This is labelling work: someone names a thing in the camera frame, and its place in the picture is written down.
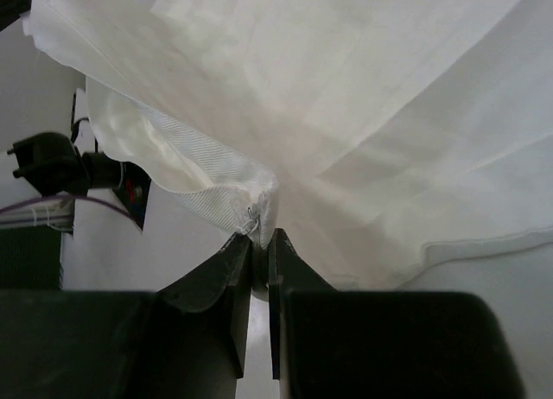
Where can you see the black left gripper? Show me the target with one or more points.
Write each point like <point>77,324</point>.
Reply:
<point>11,11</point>

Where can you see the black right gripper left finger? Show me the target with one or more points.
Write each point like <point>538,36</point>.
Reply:
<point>187,340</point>

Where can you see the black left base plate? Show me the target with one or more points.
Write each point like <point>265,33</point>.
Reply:
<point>133,192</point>

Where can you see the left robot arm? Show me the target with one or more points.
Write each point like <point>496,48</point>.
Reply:
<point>42,176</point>

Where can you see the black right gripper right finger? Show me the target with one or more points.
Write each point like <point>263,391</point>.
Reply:
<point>327,343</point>

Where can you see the white pleated skirt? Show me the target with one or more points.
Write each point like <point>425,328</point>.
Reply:
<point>384,136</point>

